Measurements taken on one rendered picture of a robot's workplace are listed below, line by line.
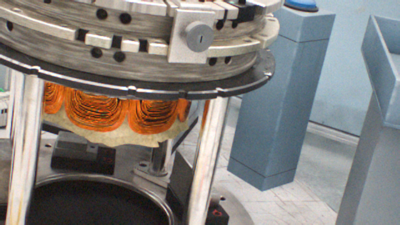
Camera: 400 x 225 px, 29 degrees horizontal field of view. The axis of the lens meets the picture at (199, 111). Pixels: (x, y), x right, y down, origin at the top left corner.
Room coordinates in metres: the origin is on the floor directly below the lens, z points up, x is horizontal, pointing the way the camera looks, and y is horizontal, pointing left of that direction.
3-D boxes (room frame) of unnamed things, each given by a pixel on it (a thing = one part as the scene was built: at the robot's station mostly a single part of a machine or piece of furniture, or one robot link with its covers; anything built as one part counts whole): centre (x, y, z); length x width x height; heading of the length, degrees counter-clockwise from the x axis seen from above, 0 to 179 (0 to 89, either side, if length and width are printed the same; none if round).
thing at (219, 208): (0.81, -0.02, 0.81); 0.08 x 0.05 x 0.02; 26
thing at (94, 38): (0.62, 0.09, 1.06); 0.02 x 0.02 x 0.01; 1
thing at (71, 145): (0.89, 0.15, 0.83); 0.05 x 0.04 x 0.02; 98
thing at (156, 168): (0.89, 0.04, 0.91); 0.02 x 0.02 x 0.21
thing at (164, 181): (0.89, 0.04, 0.81); 0.07 x 0.03 x 0.01; 62
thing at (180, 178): (0.82, -0.01, 0.85); 0.06 x 0.04 x 0.05; 26
